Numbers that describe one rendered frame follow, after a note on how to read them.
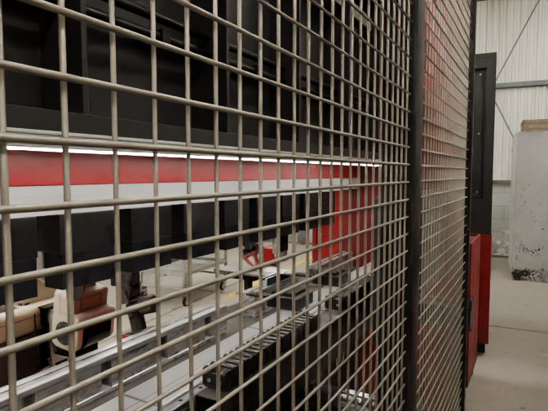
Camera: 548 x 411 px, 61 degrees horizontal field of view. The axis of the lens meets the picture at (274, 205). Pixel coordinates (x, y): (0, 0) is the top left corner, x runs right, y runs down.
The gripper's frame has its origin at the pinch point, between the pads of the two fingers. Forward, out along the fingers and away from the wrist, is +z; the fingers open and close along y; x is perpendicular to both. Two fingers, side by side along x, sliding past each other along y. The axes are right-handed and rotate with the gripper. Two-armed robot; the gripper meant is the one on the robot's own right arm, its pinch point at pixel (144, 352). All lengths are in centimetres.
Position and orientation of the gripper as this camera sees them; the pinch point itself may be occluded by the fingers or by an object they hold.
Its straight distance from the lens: 191.3
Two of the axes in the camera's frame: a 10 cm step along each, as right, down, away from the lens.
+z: 2.4, 9.7, -0.5
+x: 4.0, -0.6, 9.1
